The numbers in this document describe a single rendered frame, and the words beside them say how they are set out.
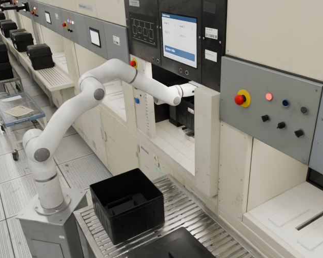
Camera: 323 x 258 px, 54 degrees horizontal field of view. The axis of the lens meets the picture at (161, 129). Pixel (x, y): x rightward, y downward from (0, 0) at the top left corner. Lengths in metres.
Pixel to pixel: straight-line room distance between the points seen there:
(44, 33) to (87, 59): 1.50
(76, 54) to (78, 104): 1.80
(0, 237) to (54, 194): 1.29
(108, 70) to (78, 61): 1.77
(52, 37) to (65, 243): 3.48
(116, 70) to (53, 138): 0.45
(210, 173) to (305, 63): 0.69
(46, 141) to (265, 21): 1.07
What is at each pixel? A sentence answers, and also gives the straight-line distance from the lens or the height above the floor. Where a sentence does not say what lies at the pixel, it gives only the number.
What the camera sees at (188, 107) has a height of 1.11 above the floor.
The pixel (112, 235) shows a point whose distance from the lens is 1.53.
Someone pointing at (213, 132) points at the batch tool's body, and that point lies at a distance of 1.41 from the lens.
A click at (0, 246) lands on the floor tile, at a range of 2.94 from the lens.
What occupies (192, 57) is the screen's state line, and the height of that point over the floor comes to 1.51.
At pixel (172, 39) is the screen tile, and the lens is 1.59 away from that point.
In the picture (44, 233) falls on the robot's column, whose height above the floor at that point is 0.67.
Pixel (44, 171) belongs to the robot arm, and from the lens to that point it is 1.71.
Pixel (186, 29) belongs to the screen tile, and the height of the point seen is 1.63.
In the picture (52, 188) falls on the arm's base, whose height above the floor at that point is 0.90.
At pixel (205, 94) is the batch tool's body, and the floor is 1.40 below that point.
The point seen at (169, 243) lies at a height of 0.86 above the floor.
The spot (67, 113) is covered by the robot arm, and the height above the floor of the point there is 1.27.
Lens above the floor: 1.89
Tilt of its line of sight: 27 degrees down
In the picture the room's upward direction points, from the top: 3 degrees counter-clockwise
